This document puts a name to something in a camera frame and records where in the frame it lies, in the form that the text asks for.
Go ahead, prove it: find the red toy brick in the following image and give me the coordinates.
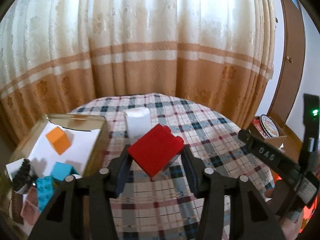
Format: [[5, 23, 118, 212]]
[[127, 124, 184, 178]]

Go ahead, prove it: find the tall white carton box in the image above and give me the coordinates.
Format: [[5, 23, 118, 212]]
[[124, 107, 151, 144]]

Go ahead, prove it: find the small teal toy block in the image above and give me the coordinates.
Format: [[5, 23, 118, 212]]
[[50, 162, 78, 182]]

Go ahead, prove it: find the orange cube block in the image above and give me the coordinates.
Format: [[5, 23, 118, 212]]
[[46, 127, 71, 155]]

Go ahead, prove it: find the large teal toy brick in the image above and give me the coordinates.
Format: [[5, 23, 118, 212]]
[[36, 176, 56, 212]]

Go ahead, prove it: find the black hair clip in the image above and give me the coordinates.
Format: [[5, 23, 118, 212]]
[[12, 159, 38, 194]]

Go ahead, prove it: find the pink card box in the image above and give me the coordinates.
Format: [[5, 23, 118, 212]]
[[21, 187, 41, 226]]

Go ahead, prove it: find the brown wooden comb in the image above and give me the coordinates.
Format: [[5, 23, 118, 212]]
[[11, 191, 24, 224]]

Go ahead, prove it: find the white power bank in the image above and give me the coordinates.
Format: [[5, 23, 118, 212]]
[[5, 158, 25, 181]]

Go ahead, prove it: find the person's right hand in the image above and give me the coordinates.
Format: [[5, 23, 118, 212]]
[[265, 179, 304, 239]]

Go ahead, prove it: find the cardboard box with goods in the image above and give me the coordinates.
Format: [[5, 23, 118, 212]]
[[247, 115, 300, 162]]

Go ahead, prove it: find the gold metal tin tray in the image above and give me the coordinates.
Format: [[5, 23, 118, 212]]
[[0, 113, 108, 240]]

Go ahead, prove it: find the white paper tray liner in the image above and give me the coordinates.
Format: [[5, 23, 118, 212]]
[[23, 122, 101, 233]]

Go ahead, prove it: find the wooden door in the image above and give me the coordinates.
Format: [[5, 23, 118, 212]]
[[268, 0, 305, 128]]

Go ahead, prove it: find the cream and orange curtain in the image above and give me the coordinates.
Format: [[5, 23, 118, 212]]
[[1, 0, 276, 142]]

